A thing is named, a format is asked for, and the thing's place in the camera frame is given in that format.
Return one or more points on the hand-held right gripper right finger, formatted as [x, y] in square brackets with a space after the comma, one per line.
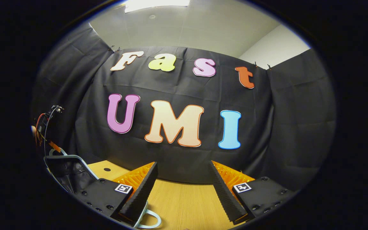
[225, 195]

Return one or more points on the light blue suitcase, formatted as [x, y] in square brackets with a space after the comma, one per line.
[75, 174]

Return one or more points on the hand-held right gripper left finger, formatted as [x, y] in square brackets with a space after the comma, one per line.
[139, 195]

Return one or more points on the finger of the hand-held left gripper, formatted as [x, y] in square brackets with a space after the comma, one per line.
[55, 147]

